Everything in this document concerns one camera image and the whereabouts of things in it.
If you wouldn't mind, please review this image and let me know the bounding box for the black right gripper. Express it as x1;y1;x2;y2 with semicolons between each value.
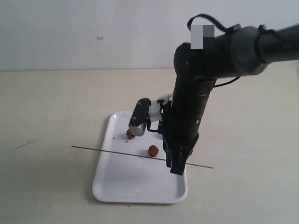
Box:
157;78;216;175

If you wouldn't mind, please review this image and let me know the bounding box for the red meatball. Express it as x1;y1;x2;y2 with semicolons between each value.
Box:
148;145;159;157
126;129;135;140

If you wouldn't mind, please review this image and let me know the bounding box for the thin metal skewer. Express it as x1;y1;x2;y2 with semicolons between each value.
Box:
71;146;214;169

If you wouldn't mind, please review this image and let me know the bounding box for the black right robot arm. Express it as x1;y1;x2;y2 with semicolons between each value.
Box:
162;25;299;175

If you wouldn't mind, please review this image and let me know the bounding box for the white plastic tray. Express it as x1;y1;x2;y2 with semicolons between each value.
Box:
92;112;188;204

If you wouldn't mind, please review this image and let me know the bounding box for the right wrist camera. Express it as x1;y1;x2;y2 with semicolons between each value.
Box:
128;94;172;137

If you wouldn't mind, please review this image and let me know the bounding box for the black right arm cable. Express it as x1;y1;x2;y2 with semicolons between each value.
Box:
187;14;241;88

